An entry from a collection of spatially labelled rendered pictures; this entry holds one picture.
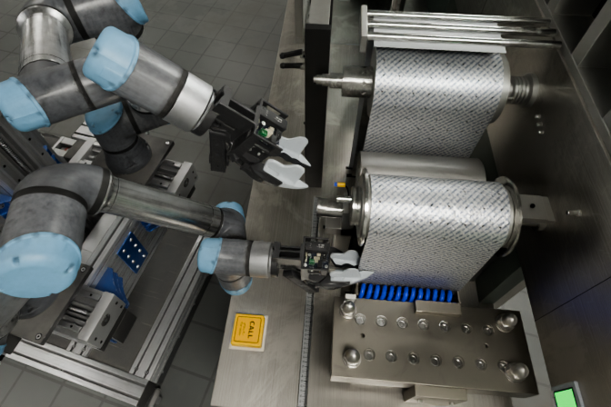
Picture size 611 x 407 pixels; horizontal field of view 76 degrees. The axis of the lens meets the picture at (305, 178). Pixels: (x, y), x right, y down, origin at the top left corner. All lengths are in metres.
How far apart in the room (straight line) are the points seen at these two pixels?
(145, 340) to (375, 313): 1.13
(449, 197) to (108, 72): 0.55
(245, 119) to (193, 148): 1.99
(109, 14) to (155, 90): 0.47
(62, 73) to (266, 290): 0.67
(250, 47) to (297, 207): 2.20
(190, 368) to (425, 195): 1.49
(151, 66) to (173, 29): 2.98
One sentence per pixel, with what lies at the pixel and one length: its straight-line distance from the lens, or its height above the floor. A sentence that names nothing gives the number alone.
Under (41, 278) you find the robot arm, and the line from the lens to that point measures 0.76.
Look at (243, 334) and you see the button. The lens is 1.00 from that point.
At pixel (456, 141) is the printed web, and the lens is 0.89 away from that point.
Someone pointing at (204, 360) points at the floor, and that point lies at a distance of 1.97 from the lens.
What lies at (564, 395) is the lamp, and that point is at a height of 1.19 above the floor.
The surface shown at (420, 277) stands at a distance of 0.89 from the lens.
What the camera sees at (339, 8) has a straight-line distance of 1.59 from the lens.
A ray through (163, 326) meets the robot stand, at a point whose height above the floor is 0.23.
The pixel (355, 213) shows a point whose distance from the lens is 0.71.
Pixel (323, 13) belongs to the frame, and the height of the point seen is 1.44.
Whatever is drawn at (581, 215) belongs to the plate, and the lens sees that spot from 0.75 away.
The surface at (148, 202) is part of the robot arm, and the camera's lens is 0.87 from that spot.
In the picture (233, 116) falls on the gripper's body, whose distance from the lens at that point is 0.56.
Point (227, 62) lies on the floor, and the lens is 3.09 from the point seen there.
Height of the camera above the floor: 1.89
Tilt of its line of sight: 55 degrees down
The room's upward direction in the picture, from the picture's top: straight up
